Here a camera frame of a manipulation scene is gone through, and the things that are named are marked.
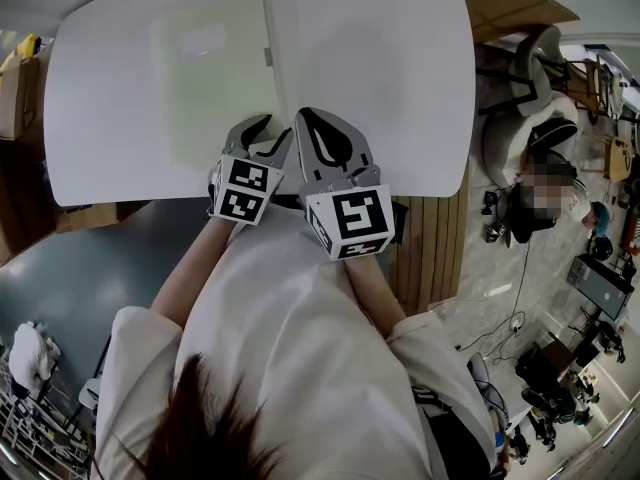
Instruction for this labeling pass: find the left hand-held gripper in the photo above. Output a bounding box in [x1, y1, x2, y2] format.
[206, 113, 295, 227]

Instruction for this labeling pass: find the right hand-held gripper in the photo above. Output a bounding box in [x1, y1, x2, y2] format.
[294, 107, 397, 262]

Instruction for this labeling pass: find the pale green folder item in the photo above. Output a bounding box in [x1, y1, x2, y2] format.
[148, 0, 409, 170]

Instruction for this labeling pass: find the person's right forearm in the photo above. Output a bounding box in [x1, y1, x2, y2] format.
[343, 256, 409, 340]

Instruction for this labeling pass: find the person's left forearm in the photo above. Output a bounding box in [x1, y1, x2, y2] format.
[148, 214, 242, 330]

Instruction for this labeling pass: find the slatted wooden panel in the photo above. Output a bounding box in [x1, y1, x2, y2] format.
[383, 166, 472, 315]

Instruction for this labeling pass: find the white round armchair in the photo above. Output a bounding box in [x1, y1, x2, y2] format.
[481, 92, 581, 185]

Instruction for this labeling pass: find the person's white shirt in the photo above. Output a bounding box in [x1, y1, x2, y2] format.
[93, 207, 502, 480]

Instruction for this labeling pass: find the grey chair with black legs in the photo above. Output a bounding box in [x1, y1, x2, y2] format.
[477, 24, 571, 119]

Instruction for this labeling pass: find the wooden table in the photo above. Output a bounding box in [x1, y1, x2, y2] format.
[464, 0, 581, 45]

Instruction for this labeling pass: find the brown paper bag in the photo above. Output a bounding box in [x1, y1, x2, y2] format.
[0, 33, 42, 142]

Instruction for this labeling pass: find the wooden chair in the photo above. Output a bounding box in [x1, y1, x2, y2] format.
[568, 54, 609, 125]

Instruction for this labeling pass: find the black case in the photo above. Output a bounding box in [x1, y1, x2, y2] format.
[514, 341, 572, 390]

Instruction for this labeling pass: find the black flat monitor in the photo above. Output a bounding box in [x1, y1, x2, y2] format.
[566, 254, 632, 322]

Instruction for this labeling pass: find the black floor cable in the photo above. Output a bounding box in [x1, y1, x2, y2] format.
[453, 237, 533, 365]

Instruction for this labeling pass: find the white wire rack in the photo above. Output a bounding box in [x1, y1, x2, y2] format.
[0, 386, 97, 470]

